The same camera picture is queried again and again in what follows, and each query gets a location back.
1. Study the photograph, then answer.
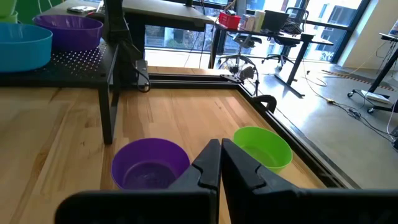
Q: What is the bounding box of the black office desk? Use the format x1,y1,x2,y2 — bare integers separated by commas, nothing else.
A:
214,23,334,98

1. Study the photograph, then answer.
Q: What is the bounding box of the black rolling stand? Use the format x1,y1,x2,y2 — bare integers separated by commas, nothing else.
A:
347,32,398,114

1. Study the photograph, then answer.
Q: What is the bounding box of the black office chair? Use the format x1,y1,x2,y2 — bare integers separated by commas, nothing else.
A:
233,32,262,66
262,6,310,71

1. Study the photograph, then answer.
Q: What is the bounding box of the black frame handle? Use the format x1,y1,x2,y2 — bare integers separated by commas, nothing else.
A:
251,95,277,113

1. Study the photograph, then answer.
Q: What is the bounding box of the black laptop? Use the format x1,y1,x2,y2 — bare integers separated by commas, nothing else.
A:
262,9,290,34

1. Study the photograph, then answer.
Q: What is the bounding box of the black floor fan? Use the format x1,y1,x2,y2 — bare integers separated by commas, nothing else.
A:
217,54,261,96

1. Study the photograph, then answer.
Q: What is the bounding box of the silver flat device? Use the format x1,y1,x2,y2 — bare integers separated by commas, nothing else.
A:
67,5,98,14

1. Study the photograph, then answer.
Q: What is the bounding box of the red storage box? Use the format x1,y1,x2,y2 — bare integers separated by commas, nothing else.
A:
218,11,242,30

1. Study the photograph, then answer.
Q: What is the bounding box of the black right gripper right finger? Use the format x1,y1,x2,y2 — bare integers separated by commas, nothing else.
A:
221,139,398,224

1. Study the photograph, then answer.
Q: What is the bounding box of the black aluminium table frame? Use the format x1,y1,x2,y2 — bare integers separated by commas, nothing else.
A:
146,73,361,190

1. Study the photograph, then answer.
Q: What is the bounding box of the white paper roll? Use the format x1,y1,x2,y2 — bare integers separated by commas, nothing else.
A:
254,9,267,32

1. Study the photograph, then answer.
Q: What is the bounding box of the green plastic mini bowl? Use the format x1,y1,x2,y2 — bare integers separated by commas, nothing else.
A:
233,126,294,174
0,0,18,18
0,11,19,24

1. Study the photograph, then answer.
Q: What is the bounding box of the purple plastic mini bowl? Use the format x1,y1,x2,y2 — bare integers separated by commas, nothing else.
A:
32,14,104,52
111,138,191,191

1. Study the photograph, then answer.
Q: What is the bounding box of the small printed box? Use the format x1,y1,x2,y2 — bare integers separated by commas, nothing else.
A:
241,14,256,31

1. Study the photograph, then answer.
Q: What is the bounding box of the blue plastic mini bowl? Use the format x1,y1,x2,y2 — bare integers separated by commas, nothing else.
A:
0,22,53,74

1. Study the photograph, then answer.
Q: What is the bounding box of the grey standing desk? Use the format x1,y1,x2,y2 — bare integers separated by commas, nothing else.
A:
42,0,215,32

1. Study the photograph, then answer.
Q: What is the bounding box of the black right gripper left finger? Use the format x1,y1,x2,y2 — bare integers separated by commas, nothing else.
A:
55,139,221,224

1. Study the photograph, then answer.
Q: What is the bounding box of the black floor cable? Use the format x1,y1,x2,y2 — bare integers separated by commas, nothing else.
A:
332,101,398,144

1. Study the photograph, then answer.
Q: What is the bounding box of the black perforated metal shelf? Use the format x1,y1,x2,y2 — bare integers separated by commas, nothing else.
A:
0,40,121,146

